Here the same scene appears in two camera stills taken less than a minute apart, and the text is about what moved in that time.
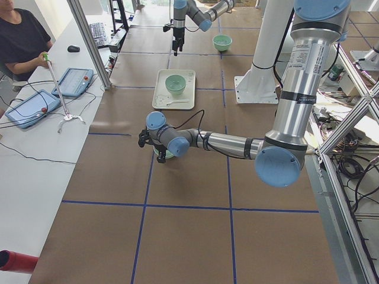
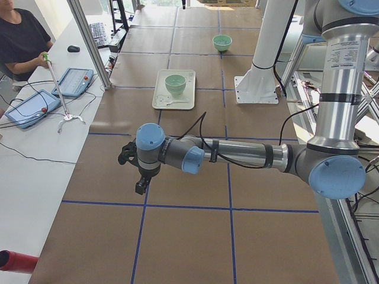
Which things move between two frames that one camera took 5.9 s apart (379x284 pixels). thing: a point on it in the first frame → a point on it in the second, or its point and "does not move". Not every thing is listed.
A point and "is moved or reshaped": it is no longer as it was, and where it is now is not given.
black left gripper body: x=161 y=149 → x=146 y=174
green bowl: x=175 y=83 does not move
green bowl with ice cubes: x=222 y=42 does not move
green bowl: x=168 y=154 is moved or reshaped
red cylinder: x=10 y=261 does not move
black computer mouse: x=73 y=48 does not move
